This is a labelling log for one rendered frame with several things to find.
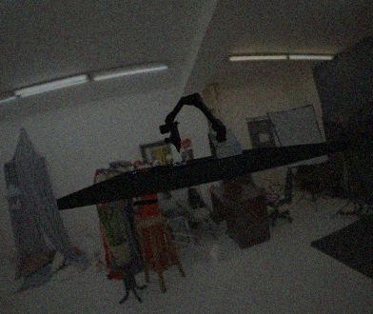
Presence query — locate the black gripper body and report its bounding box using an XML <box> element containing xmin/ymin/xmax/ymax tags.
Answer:
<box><xmin>170</xmin><ymin>130</ymin><xmax>181</xmax><ymax>144</ymax></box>

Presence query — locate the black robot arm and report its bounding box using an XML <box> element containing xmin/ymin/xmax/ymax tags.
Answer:
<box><xmin>159</xmin><ymin>93</ymin><xmax>226</xmax><ymax>143</ymax></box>

